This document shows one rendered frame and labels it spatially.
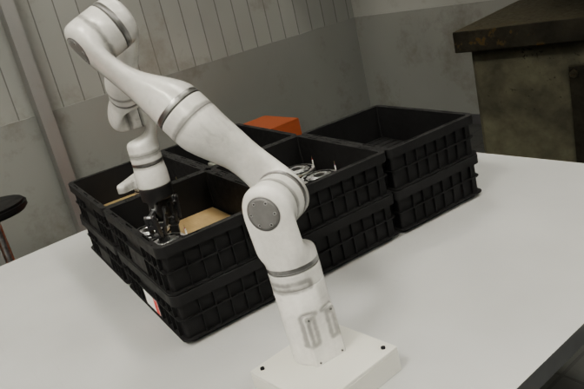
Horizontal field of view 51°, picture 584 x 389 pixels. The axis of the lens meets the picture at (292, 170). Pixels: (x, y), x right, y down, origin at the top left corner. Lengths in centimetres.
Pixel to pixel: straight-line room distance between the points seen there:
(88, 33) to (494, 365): 86
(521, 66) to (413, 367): 204
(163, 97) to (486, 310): 71
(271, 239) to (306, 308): 14
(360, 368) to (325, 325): 9
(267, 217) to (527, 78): 213
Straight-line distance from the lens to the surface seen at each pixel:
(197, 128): 102
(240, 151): 105
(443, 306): 128
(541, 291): 131
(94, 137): 422
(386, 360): 109
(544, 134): 303
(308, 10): 515
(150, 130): 139
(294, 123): 413
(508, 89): 302
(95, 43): 109
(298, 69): 504
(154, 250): 126
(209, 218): 162
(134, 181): 145
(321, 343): 109
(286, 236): 100
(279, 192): 98
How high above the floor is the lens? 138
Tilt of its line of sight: 17 degrees down
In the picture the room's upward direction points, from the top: 13 degrees counter-clockwise
